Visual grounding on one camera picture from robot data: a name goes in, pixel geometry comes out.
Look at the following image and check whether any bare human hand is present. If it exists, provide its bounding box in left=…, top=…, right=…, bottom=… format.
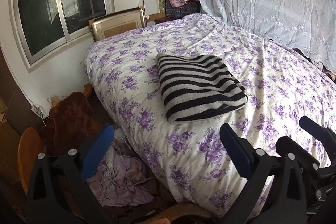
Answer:
left=139, top=218, right=171, bottom=224

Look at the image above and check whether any framed picture leaning on wall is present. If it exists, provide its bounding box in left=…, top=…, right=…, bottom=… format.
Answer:
left=88, top=7, right=146, bottom=42

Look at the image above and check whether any sliding glass window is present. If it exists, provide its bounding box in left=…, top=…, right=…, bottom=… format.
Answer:
left=10, top=0, right=115, bottom=71

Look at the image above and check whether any black grey striped knit sweater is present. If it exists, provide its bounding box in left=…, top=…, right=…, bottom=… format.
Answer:
left=156, top=53, right=248, bottom=124

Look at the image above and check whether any lilac crumpled cloth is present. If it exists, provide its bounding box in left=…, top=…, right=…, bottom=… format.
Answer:
left=87, top=151, right=154, bottom=207

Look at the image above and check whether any purple floral white bedspread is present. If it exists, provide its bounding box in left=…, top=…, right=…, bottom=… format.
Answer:
left=84, top=14, right=335, bottom=216

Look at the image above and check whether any brown fuzzy blanket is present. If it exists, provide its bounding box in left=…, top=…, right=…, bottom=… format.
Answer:
left=39, top=92, right=104, bottom=156

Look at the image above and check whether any white hair dryer with cord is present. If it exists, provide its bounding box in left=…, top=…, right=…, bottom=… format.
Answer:
left=103, top=144, right=158, bottom=192

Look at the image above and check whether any clear plastic bottle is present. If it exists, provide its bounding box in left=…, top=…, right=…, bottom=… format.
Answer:
left=114, top=128, right=135, bottom=156

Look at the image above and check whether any wooden chair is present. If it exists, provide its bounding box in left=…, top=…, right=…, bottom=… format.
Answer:
left=16, top=82, right=214, bottom=224

